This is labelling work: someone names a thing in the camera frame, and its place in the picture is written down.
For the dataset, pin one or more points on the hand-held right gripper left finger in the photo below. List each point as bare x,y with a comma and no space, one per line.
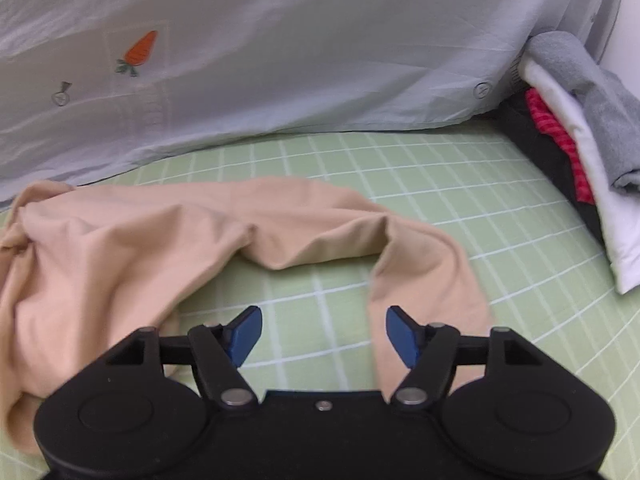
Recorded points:
245,332

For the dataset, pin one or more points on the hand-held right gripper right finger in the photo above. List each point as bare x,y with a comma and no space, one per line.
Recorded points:
402,335

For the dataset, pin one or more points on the beige garment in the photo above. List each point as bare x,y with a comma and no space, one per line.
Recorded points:
125,260

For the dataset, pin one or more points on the green checked bed sheet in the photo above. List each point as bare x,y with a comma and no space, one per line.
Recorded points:
450,185

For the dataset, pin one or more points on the black folded cloth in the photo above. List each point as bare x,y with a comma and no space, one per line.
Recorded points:
537,140

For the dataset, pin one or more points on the white folded cloth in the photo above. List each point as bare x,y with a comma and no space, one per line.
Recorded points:
610,210

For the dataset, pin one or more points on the red checked cloth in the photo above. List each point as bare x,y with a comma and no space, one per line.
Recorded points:
560,135

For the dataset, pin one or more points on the grey carrot print quilt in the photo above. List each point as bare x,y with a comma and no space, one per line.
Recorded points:
300,50

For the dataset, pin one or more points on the grey folded cloth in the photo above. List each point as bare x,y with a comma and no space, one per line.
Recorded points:
600,105

